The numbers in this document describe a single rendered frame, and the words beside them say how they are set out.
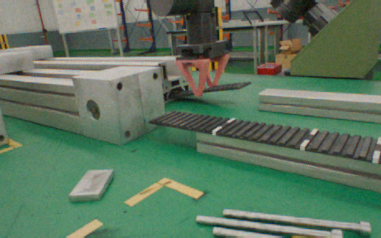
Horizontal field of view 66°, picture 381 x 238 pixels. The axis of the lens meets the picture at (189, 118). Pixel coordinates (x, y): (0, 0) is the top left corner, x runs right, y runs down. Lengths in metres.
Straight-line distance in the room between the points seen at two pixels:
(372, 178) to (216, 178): 0.14
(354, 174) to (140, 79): 0.29
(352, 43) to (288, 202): 0.56
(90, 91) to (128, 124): 0.07
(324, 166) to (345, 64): 0.50
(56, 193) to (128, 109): 0.15
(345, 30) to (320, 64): 0.09
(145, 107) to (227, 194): 0.22
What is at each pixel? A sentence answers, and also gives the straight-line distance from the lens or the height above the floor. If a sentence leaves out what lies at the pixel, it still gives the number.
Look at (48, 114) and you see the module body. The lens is 0.57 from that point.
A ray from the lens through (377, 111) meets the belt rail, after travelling 0.49.
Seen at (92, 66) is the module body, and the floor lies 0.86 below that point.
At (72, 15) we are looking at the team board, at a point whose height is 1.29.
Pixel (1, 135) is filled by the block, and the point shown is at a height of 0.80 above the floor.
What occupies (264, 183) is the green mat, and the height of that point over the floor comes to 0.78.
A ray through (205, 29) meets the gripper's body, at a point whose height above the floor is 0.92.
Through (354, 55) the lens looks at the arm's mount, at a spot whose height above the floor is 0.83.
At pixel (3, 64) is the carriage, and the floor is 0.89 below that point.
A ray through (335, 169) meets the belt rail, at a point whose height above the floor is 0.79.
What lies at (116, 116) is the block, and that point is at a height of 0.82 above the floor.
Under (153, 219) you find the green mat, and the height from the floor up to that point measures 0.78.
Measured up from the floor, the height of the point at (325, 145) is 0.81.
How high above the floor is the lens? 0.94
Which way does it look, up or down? 18 degrees down
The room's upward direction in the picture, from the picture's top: 5 degrees counter-clockwise
